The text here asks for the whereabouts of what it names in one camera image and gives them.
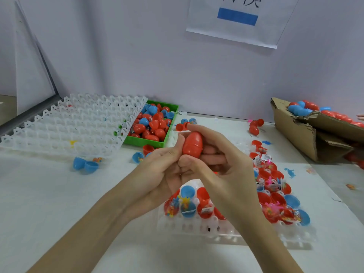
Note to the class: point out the white paper sign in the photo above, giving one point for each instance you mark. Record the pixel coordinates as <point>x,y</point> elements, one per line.
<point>276,22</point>

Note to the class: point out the small capsule cluster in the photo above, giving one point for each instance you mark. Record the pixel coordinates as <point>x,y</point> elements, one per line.
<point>186,123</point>

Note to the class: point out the person's left forearm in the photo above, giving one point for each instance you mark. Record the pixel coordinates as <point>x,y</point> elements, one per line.
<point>74,238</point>

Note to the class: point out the cardboard box of capsules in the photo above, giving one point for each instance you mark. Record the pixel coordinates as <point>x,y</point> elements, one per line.
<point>294,130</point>

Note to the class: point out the clear plastic egg tray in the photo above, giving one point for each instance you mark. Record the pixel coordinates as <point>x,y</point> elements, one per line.
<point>74,125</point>
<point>182,224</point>

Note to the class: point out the small orange toy piece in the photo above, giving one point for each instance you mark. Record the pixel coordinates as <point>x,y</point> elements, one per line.
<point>350,186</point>
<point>97,159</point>

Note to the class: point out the grey metal rail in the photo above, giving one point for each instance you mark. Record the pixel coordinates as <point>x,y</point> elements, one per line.
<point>25,119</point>

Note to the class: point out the small blue toy piece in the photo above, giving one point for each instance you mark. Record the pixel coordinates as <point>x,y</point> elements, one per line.
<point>289,173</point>

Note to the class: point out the person's left hand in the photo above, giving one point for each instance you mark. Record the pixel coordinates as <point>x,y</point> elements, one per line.
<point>151,179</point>

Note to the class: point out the person's right hand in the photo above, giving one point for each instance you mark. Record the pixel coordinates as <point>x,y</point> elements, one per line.
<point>233,182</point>

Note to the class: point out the person's right forearm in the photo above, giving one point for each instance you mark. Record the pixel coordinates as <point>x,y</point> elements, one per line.
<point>267,250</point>

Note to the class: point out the pile of finished eggs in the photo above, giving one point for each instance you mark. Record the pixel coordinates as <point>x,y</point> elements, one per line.
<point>324,110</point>

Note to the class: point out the clear triangular panel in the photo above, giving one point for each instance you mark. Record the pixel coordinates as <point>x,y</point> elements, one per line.
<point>33,62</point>

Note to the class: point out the green plastic tray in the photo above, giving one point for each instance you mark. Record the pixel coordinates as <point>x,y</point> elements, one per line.
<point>173,105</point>

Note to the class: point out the blue egg shell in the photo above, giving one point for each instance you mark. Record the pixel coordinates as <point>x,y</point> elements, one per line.
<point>85,164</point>

